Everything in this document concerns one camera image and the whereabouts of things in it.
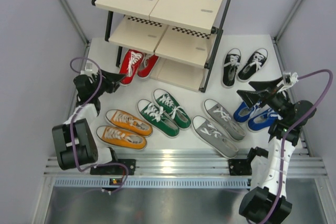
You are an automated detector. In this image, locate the grey sneaker upper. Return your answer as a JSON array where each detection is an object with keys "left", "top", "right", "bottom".
[{"left": 203, "top": 99, "right": 246, "bottom": 142}]

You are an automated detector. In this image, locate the orange sneaker upper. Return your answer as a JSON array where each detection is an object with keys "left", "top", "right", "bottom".
[{"left": 105, "top": 110, "right": 153, "bottom": 137}]

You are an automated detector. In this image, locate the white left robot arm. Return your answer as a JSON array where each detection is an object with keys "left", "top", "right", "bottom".
[{"left": 52, "top": 70, "right": 126, "bottom": 170}]

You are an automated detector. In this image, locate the grey sneaker lower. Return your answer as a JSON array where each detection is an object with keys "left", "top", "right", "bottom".
[{"left": 192, "top": 115, "right": 238, "bottom": 159}]

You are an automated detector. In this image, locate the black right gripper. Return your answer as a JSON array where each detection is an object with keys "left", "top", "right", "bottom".
[{"left": 238, "top": 76, "right": 293, "bottom": 120}]

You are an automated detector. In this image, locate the orange sneaker lower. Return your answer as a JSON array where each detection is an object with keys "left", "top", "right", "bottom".
[{"left": 96, "top": 126, "right": 147, "bottom": 150}]

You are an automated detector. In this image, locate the red sneaker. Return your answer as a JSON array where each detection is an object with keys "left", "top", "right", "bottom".
[
  {"left": 119, "top": 49, "right": 145, "bottom": 86},
  {"left": 137, "top": 54, "right": 159, "bottom": 79}
]

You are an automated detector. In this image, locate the blue sneaker left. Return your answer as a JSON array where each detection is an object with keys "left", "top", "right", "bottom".
[{"left": 233, "top": 102, "right": 260, "bottom": 123}]

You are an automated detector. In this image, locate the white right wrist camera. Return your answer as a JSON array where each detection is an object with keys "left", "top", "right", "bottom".
[{"left": 282, "top": 72, "right": 299, "bottom": 87}]

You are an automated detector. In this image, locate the grey sneaker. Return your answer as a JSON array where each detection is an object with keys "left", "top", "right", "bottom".
[
  {"left": 192, "top": 115, "right": 238, "bottom": 159},
  {"left": 203, "top": 99, "right": 246, "bottom": 142}
]

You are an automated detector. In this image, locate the blue sneaker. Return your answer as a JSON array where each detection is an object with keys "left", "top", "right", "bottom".
[
  {"left": 233, "top": 102, "right": 260, "bottom": 123},
  {"left": 247, "top": 105, "right": 278, "bottom": 132}
]

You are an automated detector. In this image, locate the black sneaker right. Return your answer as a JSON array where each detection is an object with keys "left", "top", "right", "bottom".
[{"left": 237, "top": 48, "right": 268, "bottom": 82}]

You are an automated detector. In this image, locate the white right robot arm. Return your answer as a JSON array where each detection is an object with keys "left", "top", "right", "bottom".
[{"left": 237, "top": 73, "right": 317, "bottom": 223}]

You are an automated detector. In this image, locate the aluminium mounting rail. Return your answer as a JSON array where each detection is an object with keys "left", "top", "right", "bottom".
[{"left": 43, "top": 147, "right": 328, "bottom": 190}]

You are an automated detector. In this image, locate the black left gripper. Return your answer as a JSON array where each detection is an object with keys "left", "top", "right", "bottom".
[{"left": 90, "top": 69, "right": 126, "bottom": 98}]

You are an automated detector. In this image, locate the black sneaker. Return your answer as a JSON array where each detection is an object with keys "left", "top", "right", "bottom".
[
  {"left": 237, "top": 48, "right": 268, "bottom": 82},
  {"left": 222, "top": 48, "right": 241, "bottom": 88}
]

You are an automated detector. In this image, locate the blue sneaker right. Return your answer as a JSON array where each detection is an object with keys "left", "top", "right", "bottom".
[{"left": 247, "top": 105, "right": 278, "bottom": 132}]

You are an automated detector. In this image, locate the beige three-tier shoe shelf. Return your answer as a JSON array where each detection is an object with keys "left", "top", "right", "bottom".
[{"left": 91, "top": 0, "right": 231, "bottom": 92}]

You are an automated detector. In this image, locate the black sneaker left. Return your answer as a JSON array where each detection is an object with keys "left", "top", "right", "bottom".
[{"left": 222, "top": 48, "right": 241, "bottom": 88}]

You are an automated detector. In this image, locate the green sneaker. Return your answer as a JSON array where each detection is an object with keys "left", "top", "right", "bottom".
[
  {"left": 136, "top": 99, "right": 180, "bottom": 138},
  {"left": 153, "top": 89, "right": 191, "bottom": 130}
]

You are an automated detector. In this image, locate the orange sneaker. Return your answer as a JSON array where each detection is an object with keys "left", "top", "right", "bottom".
[
  {"left": 96, "top": 126, "right": 147, "bottom": 150},
  {"left": 105, "top": 110, "right": 153, "bottom": 137}
]

